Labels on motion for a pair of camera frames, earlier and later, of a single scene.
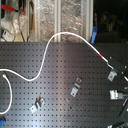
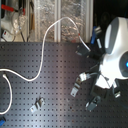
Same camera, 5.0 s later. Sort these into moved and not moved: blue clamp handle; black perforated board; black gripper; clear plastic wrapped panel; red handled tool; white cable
Moved: white cable; black gripper
Not moved: blue clamp handle; black perforated board; red handled tool; clear plastic wrapped panel
